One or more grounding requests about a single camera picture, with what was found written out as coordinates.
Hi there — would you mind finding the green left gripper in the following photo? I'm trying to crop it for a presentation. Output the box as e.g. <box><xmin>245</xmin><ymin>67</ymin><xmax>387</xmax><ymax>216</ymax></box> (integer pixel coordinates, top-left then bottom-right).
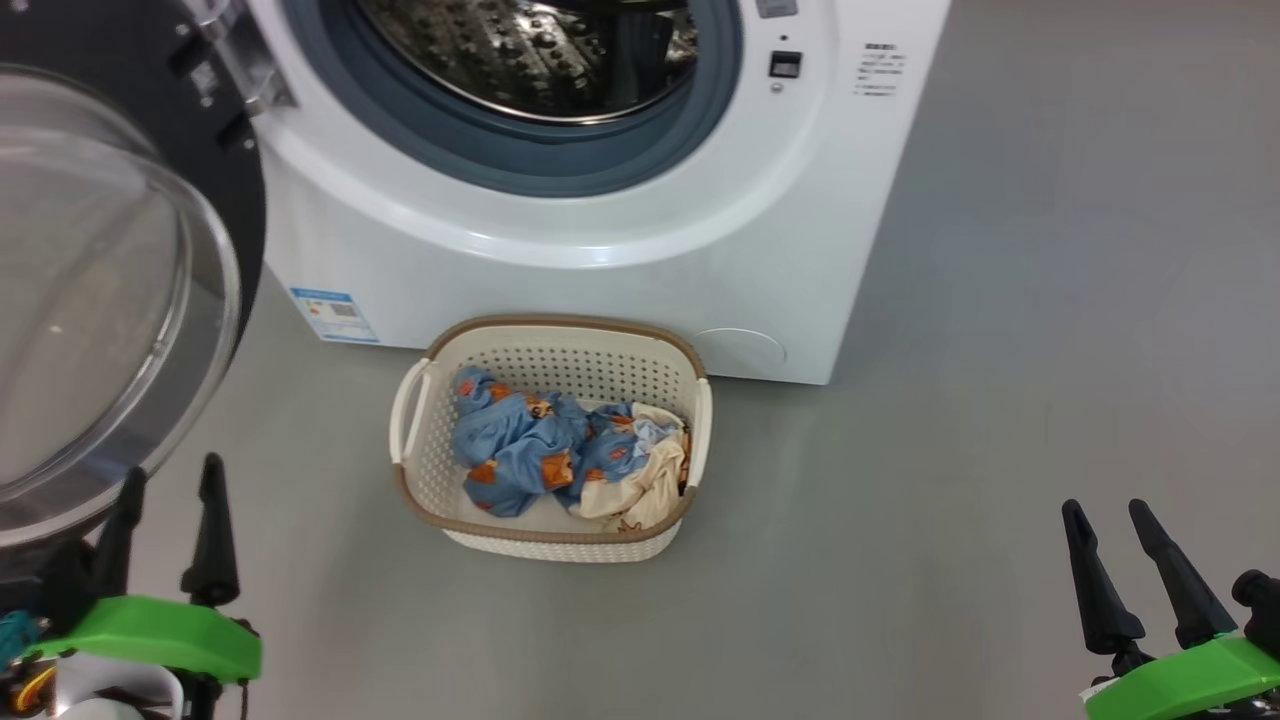
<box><xmin>22</xmin><ymin>452</ymin><xmax>264</xmax><ymax>687</ymax></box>

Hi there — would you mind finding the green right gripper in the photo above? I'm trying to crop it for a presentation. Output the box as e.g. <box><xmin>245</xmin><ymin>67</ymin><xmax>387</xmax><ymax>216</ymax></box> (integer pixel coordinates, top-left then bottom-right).
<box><xmin>1062</xmin><ymin>498</ymin><xmax>1280</xmax><ymax>720</ymax></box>

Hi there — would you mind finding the washing machine glass door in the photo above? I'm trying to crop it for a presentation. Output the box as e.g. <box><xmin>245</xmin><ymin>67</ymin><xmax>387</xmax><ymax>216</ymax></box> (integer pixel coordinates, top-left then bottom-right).
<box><xmin>0</xmin><ymin>0</ymin><xmax>269</xmax><ymax>591</ymax></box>

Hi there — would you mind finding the blue garment with orange prints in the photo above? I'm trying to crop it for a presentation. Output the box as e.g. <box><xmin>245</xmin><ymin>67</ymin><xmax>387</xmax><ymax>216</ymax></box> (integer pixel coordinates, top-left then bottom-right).
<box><xmin>450</xmin><ymin>366</ymin><xmax>661</xmax><ymax>518</ymax></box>

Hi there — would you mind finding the cream garment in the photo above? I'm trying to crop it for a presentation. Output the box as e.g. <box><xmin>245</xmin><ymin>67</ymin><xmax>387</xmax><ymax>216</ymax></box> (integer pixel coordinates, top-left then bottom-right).
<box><xmin>570</xmin><ymin>403</ymin><xmax>691</xmax><ymax>532</ymax></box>

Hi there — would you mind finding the metal door hinge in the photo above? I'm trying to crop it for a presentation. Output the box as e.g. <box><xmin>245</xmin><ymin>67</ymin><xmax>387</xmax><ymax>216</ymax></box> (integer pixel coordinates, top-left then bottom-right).
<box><xmin>180</xmin><ymin>0</ymin><xmax>296</xmax><ymax>116</ymax></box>

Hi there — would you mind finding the white front-load washing machine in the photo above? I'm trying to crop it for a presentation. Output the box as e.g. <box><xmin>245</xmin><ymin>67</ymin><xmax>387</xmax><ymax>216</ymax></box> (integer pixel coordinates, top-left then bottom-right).
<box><xmin>245</xmin><ymin>0</ymin><xmax>951</xmax><ymax>386</ymax></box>

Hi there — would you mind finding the stainless steel washing machine drum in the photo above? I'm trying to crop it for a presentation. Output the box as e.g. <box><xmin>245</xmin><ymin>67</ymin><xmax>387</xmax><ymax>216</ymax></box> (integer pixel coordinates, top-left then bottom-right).
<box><xmin>355</xmin><ymin>0</ymin><xmax>701</xmax><ymax>126</ymax></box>

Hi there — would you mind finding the blue energy label sticker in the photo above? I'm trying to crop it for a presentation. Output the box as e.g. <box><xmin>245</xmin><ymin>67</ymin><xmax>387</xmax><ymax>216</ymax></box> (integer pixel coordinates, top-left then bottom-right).
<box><xmin>290</xmin><ymin>287</ymin><xmax>381</xmax><ymax>344</ymax></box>

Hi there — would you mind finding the cream perforated laundry basket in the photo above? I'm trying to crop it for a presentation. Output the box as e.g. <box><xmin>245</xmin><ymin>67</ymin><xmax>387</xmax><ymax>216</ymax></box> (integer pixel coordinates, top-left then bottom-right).
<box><xmin>388</xmin><ymin>314</ymin><xmax>714</xmax><ymax>563</ymax></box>

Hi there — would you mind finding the round white filter cover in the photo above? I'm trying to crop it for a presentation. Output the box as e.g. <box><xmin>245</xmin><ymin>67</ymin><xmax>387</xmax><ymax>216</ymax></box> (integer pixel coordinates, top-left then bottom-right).
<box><xmin>692</xmin><ymin>327</ymin><xmax>788</xmax><ymax>376</ymax></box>

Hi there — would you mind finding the left camera cable teal plug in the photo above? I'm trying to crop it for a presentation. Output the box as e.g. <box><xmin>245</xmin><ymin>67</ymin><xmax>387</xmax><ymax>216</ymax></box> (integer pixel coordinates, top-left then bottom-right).
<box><xmin>0</xmin><ymin>610</ymin><xmax>43</xmax><ymax>666</ymax></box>

